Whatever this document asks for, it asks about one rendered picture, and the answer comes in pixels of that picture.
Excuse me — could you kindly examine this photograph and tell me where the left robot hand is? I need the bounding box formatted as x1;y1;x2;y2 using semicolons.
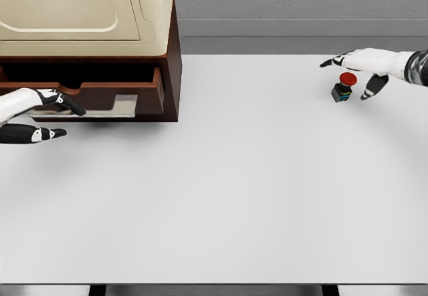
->
0;88;87;144

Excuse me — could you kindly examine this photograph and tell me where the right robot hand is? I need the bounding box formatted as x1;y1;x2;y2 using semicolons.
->
319;47;401;102

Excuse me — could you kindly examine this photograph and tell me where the brown drawer with silver handle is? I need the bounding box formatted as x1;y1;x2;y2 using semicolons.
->
0;66;166;118

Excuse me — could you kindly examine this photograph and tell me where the brown cabinet with cream top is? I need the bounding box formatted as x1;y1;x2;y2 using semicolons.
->
0;0;183;124

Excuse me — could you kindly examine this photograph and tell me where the red button switch black base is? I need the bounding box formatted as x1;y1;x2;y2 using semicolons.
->
330;71;358;104

